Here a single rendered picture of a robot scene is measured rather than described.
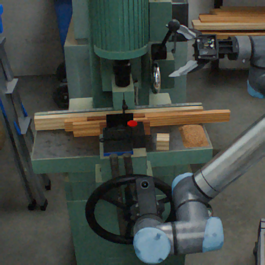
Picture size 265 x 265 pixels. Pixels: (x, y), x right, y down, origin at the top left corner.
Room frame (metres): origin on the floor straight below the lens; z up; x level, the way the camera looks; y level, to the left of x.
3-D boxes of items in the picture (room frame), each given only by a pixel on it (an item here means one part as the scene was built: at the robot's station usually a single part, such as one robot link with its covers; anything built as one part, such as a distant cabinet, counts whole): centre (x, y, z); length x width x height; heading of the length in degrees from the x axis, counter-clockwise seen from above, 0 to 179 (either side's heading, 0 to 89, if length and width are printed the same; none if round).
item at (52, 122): (1.36, 0.04, 0.93); 0.60 x 0.02 x 0.05; 93
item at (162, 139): (1.21, -0.11, 0.92); 0.04 x 0.04 x 0.04; 84
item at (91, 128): (1.30, 0.07, 0.92); 0.25 x 0.02 x 0.05; 93
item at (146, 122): (1.28, 0.02, 0.93); 0.17 x 0.02 x 0.05; 93
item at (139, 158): (1.15, 0.03, 0.92); 0.15 x 0.13 x 0.09; 93
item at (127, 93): (1.36, 0.02, 1.03); 0.14 x 0.07 x 0.09; 3
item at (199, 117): (1.34, -0.07, 0.92); 0.59 x 0.02 x 0.04; 93
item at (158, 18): (1.56, -0.12, 1.23); 0.09 x 0.08 x 0.15; 3
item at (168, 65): (1.53, -0.13, 1.02); 0.09 x 0.07 x 0.12; 93
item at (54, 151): (1.23, 0.03, 0.87); 0.61 x 0.30 x 0.06; 93
